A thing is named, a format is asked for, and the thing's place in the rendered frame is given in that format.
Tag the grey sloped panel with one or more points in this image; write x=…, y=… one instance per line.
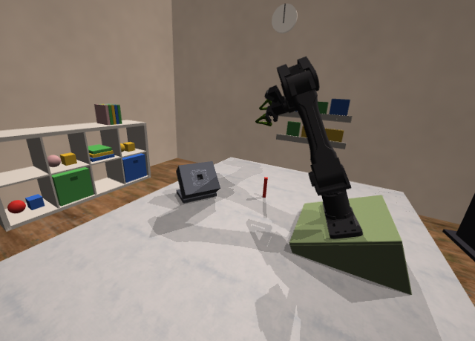
x=197, y=181

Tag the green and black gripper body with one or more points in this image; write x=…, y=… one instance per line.
x=269, y=112

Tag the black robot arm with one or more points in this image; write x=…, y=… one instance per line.
x=328, y=175

